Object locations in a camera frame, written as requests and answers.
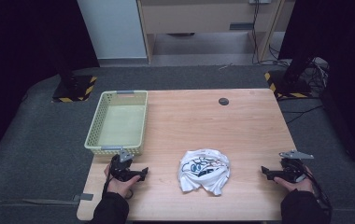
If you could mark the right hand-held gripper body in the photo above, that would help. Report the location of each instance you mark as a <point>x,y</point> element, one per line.
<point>292,171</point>

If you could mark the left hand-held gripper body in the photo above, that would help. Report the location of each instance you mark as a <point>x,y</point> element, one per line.
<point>121,169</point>

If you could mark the white printed t-shirt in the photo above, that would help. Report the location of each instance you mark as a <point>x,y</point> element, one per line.
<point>204,172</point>

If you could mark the person's right hand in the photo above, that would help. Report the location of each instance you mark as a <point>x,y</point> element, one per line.
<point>300,186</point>

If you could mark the person's left hand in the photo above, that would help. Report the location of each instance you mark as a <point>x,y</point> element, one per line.
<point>119,187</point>

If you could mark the pale green plastic basket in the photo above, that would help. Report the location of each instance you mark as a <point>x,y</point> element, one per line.
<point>121,124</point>

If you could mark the grey tape piece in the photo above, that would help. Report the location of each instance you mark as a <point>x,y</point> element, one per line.
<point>83,197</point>

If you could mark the hazard-striped black stand base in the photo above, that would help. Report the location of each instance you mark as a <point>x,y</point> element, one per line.
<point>286,88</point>
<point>74,90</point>

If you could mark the dark round table grommet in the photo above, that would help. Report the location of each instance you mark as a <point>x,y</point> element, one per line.
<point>223,101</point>

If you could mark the white cabinet panel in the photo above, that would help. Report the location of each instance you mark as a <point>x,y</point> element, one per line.
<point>113,28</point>

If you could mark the black curtain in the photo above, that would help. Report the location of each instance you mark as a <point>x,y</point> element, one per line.
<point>343,37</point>
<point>26,46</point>

